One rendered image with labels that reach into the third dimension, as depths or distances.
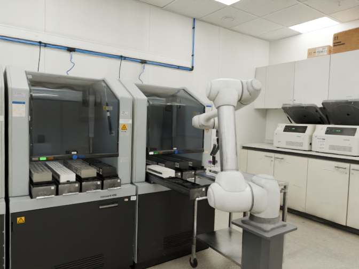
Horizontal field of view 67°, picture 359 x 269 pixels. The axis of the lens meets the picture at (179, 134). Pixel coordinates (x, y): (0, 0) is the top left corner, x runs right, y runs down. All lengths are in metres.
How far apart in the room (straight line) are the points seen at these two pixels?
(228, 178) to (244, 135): 3.28
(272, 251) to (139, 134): 1.29
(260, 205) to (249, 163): 3.05
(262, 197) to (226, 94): 0.59
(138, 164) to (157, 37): 1.98
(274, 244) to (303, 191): 2.50
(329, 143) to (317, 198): 0.72
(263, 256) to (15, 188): 1.55
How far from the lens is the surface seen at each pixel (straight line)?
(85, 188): 2.05
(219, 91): 1.57
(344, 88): 4.11
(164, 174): 2.12
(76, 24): 3.36
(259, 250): 1.61
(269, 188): 1.53
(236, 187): 1.47
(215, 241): 2.41
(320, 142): 3.89
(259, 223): 1.58
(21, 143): 2.01
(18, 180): 2.05
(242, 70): 4.69
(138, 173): 2.28
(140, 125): 2.24
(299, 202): 4.13
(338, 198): 3.85
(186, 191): 1.86
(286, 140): 4.13
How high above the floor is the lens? 1.26
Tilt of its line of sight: 3 degrees down
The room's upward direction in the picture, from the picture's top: 2 degrees clockwise
